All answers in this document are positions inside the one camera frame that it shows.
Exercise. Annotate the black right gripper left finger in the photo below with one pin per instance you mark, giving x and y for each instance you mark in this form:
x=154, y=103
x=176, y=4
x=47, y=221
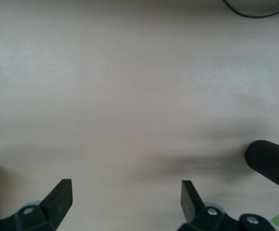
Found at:
x=55, y=204

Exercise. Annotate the brown table cover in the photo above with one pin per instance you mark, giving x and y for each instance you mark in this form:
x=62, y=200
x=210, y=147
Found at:
x=130, y=84

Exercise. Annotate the black ribbed cylinder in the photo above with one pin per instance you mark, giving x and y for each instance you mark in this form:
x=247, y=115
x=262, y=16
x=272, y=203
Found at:
x=271, y=161

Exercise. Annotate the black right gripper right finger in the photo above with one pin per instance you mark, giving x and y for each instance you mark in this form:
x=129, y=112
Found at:
x=192, y=207

